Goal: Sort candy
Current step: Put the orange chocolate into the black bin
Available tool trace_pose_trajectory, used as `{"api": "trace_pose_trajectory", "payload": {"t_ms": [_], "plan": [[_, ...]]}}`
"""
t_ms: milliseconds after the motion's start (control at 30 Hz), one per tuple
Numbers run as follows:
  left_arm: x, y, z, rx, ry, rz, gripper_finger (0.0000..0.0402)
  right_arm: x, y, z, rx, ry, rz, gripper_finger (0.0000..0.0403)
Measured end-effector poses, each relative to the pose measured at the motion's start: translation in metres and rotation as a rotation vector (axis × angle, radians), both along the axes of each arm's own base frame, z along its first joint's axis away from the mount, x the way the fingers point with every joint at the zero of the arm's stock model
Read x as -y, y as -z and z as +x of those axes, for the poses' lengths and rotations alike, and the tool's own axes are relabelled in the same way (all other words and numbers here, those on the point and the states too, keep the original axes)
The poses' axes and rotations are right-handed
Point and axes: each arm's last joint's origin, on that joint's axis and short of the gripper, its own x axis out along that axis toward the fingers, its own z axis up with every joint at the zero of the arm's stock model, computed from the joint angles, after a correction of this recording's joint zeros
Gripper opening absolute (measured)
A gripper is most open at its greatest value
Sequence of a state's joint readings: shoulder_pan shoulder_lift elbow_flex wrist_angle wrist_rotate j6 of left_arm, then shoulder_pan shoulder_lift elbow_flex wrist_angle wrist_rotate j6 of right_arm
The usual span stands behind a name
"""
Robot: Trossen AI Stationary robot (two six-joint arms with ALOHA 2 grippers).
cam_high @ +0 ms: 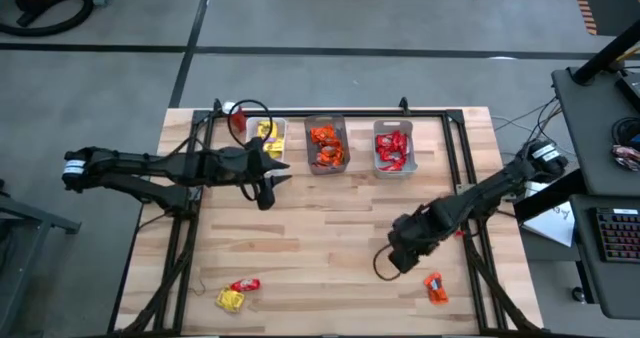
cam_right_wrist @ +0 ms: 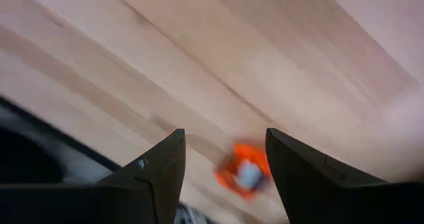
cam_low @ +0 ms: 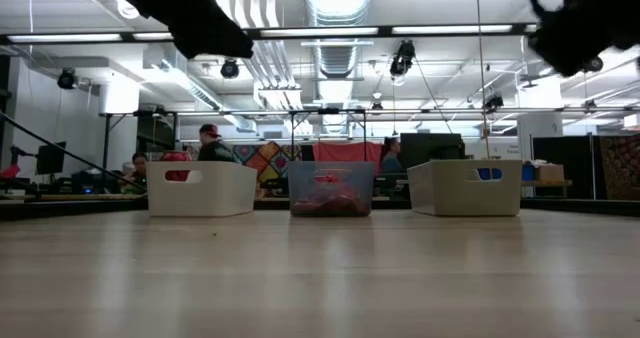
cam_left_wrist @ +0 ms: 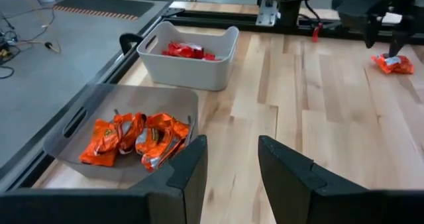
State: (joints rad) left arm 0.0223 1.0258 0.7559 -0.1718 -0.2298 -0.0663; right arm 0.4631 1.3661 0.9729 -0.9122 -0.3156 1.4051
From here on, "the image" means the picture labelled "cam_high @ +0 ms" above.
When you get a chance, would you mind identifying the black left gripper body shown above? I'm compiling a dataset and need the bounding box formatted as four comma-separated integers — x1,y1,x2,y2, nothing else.
219,137,278,212

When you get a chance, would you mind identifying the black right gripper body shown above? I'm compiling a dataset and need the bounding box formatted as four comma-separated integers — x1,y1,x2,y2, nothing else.
387,211,444,275

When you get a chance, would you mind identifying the dark translucent plastic bin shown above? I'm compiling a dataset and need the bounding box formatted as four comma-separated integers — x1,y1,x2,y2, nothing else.
303,114,352,176

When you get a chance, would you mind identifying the white plastic bin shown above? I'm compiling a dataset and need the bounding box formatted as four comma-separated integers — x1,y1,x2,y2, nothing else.
243,116,289,165

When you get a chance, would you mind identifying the red soda can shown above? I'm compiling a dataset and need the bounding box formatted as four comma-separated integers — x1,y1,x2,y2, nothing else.
222,101,248,133

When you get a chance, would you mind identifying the light grey plastic bin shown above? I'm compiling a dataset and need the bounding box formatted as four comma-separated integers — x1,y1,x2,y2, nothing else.
372,119,418,179

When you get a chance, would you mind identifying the white paper sheet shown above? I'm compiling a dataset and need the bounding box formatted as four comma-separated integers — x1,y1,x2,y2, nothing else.
519,180,576,248

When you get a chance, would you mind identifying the dark grey desk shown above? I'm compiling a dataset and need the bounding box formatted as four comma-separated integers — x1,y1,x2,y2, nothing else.
569,193,640,321

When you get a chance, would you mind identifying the grey metal stand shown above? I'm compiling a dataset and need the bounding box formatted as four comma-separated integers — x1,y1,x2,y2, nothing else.
0,177,82,338

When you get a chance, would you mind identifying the black keyboard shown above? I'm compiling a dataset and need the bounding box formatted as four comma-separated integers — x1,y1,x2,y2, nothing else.
594,206,640,264

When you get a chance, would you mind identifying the grey desk top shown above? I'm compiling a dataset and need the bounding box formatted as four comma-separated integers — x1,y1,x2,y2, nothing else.
551,66,640,198

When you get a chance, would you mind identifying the pink patterned pouch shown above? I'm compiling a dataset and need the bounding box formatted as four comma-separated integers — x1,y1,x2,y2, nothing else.
610,144,640,173

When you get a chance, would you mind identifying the black slanted pole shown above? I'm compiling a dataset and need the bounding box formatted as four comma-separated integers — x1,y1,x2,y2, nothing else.
571,20,640,87

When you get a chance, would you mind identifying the dark mat orange striped edge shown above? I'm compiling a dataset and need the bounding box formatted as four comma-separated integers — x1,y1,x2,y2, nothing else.
569,0,640,37

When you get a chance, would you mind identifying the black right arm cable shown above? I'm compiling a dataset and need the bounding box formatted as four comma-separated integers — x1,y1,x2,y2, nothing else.
373,242,401,282

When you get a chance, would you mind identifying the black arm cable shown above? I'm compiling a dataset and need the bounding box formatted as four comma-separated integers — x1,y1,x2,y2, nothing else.
227,99,275,203
373,242,401,282

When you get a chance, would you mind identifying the black aluminium table frame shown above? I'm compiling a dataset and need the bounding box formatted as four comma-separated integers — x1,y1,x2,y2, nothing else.
115,96,543,337

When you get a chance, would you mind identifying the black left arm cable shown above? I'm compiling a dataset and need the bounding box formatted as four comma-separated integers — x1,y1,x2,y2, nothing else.
227,99,275,203

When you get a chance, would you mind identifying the black floor cable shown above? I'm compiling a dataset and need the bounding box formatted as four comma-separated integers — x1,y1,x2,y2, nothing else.
492,96,576,179

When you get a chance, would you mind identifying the black vacuum hose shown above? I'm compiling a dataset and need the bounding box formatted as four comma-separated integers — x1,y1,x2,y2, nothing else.
0,0,95,38

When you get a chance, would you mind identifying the black coiled cable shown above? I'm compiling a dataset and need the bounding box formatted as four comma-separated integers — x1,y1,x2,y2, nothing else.
609,116,640,147

